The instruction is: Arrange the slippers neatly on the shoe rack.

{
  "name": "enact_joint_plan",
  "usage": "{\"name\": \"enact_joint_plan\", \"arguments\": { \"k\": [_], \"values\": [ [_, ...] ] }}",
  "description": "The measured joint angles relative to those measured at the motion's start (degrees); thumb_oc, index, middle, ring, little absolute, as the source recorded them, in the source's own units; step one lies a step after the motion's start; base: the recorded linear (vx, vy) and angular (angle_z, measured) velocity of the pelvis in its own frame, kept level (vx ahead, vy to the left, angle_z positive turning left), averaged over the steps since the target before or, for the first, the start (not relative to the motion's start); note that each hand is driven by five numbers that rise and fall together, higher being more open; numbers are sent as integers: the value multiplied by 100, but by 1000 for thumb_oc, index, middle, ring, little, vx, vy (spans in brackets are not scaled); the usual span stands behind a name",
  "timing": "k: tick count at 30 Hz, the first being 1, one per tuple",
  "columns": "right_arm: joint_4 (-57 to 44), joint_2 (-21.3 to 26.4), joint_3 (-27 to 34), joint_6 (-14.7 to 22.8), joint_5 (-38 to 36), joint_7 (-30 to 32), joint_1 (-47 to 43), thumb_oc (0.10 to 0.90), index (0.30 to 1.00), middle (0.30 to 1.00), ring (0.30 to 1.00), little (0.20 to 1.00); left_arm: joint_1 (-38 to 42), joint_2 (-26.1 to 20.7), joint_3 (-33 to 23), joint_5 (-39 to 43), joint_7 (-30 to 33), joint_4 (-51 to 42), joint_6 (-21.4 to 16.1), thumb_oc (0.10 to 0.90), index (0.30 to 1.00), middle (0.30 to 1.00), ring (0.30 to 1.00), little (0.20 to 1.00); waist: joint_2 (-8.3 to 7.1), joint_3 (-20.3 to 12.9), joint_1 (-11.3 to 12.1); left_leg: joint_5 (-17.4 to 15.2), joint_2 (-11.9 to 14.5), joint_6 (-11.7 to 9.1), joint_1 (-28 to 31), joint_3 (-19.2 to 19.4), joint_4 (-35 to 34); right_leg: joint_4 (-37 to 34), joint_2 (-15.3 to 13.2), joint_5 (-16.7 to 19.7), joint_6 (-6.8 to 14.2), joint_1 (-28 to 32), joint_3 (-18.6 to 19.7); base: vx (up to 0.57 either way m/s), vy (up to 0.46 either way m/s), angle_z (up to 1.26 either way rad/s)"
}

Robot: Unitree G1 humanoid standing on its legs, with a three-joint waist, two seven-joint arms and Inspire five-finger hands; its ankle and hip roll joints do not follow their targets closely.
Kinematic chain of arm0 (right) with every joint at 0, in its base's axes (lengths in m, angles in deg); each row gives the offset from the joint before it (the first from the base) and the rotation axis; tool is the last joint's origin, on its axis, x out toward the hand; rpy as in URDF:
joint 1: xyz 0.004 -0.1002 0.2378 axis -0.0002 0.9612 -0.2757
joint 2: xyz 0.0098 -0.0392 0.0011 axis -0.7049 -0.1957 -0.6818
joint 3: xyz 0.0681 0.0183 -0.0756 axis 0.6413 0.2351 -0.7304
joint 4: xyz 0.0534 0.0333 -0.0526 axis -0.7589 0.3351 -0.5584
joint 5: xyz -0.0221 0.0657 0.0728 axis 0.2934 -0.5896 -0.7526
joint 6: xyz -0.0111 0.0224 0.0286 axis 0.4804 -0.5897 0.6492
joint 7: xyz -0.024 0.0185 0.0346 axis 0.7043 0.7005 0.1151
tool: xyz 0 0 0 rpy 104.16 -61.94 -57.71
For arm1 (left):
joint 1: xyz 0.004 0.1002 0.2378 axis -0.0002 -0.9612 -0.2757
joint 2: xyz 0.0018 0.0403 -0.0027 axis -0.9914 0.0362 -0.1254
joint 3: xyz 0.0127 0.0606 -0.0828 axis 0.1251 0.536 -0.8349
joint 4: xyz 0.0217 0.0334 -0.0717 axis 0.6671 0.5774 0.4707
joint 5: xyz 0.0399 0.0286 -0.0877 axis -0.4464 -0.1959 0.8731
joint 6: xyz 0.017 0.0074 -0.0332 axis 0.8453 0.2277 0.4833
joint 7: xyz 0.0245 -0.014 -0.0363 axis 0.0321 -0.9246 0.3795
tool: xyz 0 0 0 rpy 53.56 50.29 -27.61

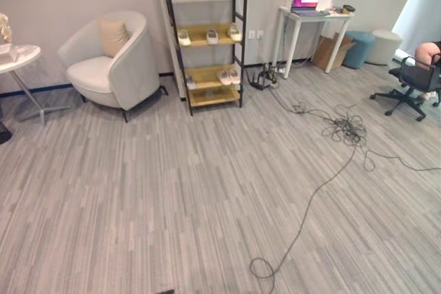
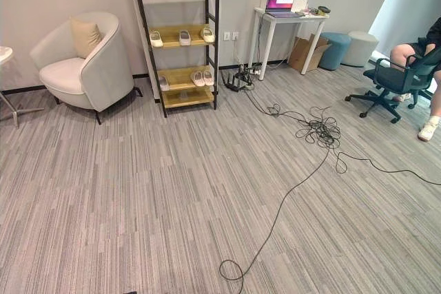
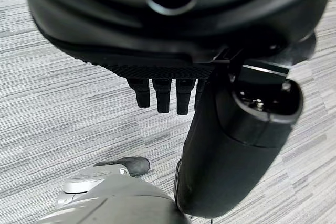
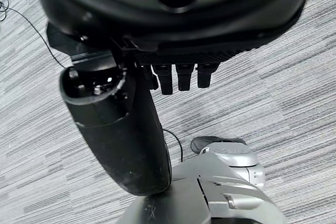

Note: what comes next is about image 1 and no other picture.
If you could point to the beige pink slipper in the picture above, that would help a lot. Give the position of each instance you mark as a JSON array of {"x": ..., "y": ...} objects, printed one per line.
[
  {"x": 235, "y": 76},
  {"x": 225, "y": 77}
]

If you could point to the white grey slipper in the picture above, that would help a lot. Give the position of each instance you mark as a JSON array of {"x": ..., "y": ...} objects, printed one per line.
[
  {"x": 212, "y": 36},
  {"x": 190, "y": 81}
]

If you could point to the white power strip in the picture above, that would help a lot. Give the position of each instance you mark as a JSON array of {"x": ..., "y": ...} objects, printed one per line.
[{"x": 279, "y": 69}]

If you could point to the cream slipper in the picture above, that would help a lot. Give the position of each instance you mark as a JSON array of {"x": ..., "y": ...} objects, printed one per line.
[
  {"x": 184, "y": 37},
  {"x": 235, "y": 33}
]

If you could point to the white leaning board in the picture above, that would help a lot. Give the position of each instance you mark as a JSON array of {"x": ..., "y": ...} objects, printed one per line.
[{"x": 172, "y": 32}]

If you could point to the white tub armchair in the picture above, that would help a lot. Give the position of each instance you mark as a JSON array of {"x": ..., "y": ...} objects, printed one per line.
[{"x": 103, "y": 73}]

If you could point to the brown cardboard box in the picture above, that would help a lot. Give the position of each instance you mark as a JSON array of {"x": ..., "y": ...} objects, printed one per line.
[{"x": 331, "y": 51}]

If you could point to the beige cushion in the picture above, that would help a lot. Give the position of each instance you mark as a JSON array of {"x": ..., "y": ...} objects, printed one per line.
[{"x": 113, "y": 36}]

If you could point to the white desk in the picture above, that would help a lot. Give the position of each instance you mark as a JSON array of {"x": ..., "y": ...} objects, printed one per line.
[{"x": 311, "y": 18}]

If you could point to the open laptop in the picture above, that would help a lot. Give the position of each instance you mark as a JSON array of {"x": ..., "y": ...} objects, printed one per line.
[{"x": 307, "y": 0}]

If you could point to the blue round pouf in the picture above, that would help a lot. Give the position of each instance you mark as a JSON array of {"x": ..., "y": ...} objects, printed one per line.
[{"x": 358, "y": 49}]

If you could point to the white box on desk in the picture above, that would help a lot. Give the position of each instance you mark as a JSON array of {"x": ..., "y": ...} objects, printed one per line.
[{"x": 325, "y": 2}]

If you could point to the dark round tin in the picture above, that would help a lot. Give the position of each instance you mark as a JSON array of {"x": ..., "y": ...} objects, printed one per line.
[{"x": 348, "y": 9}]

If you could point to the white round pouf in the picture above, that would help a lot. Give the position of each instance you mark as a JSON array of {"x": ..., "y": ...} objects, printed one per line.
[{"x": 383, "y": 47}]

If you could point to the black office chair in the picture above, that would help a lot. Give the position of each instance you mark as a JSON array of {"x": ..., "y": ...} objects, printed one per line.
[{"x": 415, "y": 80}]

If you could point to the round white marble side table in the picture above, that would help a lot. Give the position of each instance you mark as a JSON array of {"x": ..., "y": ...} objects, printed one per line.
[{"x": 17, "y": 55}]

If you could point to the person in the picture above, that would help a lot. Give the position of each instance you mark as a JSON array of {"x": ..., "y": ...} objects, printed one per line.
[{"x": 428, "y": 53}]

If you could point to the white sculpture ornament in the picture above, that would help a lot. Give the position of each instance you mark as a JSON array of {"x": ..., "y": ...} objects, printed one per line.
[{"x": 4, "y": 29}]

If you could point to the white wall socket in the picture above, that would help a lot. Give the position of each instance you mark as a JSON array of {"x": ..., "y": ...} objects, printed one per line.
[{"x": 255, "y": 34}]

